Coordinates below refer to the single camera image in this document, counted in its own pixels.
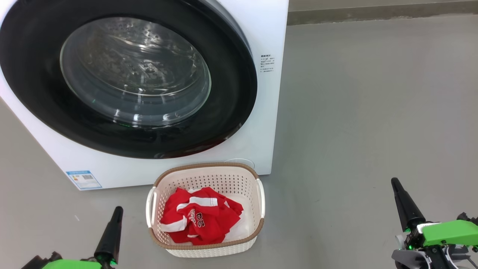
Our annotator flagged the black round glass washer door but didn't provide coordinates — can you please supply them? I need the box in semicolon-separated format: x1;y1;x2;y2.
0;0;258;159

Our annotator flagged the white front-load washing machine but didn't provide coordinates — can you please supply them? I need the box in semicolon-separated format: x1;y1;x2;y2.
0;0;289;191

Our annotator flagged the cream basket with brown rim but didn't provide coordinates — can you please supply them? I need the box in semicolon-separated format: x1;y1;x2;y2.
146;163;266;258

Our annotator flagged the grey wall baseboard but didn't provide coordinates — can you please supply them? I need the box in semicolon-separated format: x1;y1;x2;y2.
288;0;478;26

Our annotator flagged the blue energy label sticker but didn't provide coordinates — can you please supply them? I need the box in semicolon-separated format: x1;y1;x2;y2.
66;170;102;190

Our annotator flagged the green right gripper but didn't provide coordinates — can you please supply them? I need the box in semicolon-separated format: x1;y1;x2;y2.
391;177;478;250

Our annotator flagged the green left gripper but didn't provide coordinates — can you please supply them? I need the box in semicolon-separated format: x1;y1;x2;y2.
42;206;124;269

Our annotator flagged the red white sports jersey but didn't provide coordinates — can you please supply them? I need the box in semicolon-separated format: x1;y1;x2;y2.
160;187;244;246

